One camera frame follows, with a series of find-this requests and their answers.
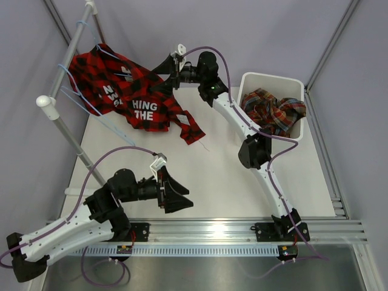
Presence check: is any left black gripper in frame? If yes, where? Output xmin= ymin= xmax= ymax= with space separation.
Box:
xmin=120 ymin=167 xmax=193 ymax=214

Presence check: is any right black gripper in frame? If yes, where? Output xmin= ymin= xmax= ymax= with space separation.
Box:
xmin=150 ymin=55 xmax=204 ymax=98

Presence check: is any red black plaid shirt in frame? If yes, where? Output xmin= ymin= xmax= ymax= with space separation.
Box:
xmin=67 ymin=44 xmax=206 ymax=145

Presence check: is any blue hanger with red shirt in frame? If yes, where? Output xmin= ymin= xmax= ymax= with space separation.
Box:
xmin=76 ymin=20 xmax=132 ymax=81

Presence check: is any light blue wire hanger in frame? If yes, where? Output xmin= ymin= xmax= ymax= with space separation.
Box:
xmin=57 ymin=62 xmax=136 ymax=147

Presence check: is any brown plaid shirt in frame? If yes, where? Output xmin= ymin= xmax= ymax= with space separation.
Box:
xmin=241 ymin=88 xmax=307 ymax=138

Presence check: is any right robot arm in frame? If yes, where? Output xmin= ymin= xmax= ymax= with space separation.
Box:
xmin=152 ymin=46 xmax=309 ymax=243

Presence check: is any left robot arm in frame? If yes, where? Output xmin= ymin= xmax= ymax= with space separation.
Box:
xmin=7 ymin=167 xmax=193 ymax=283

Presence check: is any white plastic bin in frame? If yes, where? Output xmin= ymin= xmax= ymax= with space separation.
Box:
xmin=238 ymin=72 xmax=307 ymax=141

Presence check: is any white clothes rack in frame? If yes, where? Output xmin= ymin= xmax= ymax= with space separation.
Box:
xmin=36 ymin=1 xmax=105 ymax=186

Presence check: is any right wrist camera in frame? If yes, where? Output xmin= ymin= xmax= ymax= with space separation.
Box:
xmin=170 ymin=44 xmax=187 ymax=72

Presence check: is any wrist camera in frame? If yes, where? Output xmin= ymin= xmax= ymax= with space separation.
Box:
xmin=150 ymin=153 xmax=167 ymax=179
xmin=170 ymin=44 xmax=187 ymax=72

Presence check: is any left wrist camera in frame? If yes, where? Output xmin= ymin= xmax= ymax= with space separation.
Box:
xmin=150 ymin=153 xmax=167 ymax=179

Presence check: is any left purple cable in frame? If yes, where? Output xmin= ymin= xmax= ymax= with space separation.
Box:
xmin=0 ymin=145 xmax=157 ymax=270

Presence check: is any purple cable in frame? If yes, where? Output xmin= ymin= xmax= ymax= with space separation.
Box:
xmin=0 ymin=145 xmax=157 ymax=270
xmin=183 ymin=45 xmax=330 ymax=261

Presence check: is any white slotted cable duct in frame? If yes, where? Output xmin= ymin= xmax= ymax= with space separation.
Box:
xmin=72 ymin=244 xmax=279 ymax=257

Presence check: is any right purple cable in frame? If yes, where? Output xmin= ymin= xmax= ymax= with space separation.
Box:
xmin=183 ymin=45 xmax=330 ymax=261

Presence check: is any aluminium mounting rail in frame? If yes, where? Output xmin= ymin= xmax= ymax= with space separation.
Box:
xmin=130 ymin=218 xmax=367 ymax=244

